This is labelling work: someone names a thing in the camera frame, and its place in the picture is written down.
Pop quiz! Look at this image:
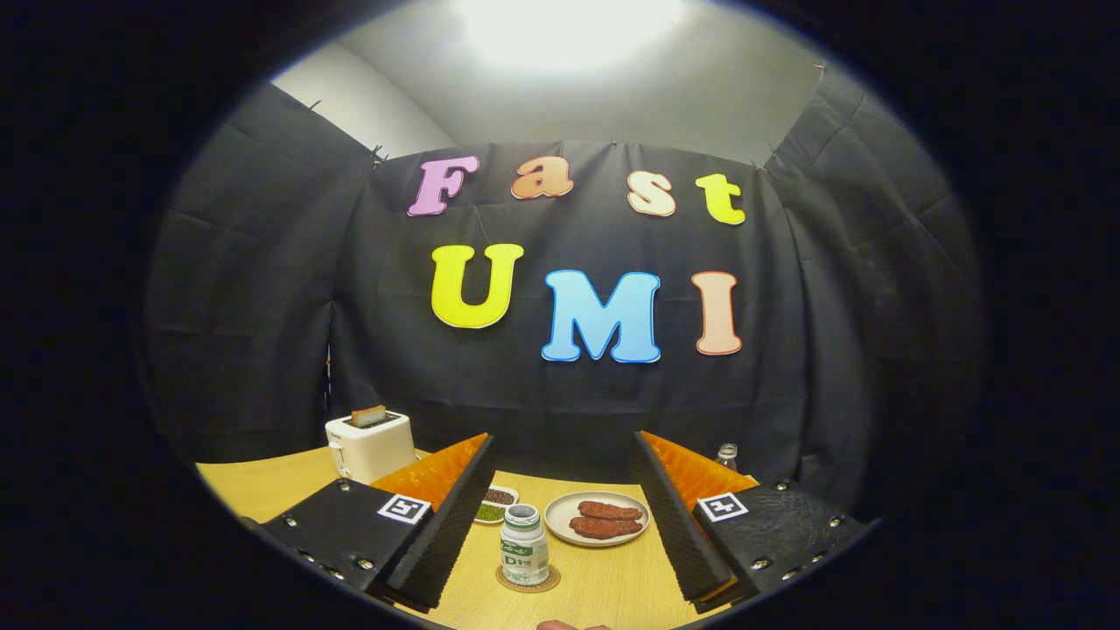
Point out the white round plate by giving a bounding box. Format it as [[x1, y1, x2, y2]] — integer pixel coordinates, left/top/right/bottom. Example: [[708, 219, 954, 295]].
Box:
[[543, 491, 651, 548]]

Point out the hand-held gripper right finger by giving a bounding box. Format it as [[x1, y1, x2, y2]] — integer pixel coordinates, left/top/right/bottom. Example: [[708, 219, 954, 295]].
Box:
[[630, 430, 878, 613]]

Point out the white juice bottle green label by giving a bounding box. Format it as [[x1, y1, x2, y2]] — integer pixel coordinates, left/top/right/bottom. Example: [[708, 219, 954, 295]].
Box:
[[500, 504, 550, 586]]

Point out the cream toaster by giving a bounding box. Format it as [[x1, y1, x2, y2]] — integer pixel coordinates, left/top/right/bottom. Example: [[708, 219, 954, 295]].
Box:
[[325, 411, 417, 485]]

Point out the white divided dish with beans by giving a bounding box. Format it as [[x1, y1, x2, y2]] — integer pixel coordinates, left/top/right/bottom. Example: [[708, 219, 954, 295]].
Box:
[[472, 485, 520, 526]]

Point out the round cork coaster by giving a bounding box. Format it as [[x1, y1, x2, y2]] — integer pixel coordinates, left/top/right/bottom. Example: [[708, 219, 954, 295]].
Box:
[[495, 564, 562, 594]]

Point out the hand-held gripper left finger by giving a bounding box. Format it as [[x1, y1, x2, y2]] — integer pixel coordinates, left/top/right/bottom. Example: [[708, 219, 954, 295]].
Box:
[[254, 432, 496, 613]]

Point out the red meat slice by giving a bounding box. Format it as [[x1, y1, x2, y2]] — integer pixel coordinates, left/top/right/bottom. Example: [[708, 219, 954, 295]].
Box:
[[577, 500, 644, 522], [569, 516, 644, 540]]

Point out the wooden table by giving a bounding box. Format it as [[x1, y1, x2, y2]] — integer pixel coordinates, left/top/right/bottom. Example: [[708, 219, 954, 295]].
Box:
[[194, 446, 762, 630]]

